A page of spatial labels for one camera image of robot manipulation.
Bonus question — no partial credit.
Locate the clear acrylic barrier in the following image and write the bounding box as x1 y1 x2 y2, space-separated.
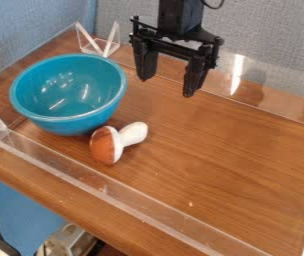
0 119 271 256
112 30 304 124

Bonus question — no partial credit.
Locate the clear acrylic barrier back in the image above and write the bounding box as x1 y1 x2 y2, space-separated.
112 30 304 124

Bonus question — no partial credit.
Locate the clear acrylic corner bracket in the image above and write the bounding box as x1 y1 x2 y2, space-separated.
74 22 121 58

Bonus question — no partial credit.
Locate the blue bowl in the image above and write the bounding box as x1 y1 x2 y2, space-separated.
9 54 128 136

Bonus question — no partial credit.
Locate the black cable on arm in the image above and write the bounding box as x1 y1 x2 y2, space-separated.
200 0 227 10

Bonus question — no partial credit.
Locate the white device under table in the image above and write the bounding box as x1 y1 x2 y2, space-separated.
34 223 97 256

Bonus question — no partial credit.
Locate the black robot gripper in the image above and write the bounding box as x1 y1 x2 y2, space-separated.
129 0 225 97

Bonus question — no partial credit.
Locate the clear acrylic barrier front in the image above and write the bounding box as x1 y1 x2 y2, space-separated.
0 119 271 256

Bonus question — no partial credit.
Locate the brown and white toy mushroom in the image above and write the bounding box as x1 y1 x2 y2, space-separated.
89 122 148 165

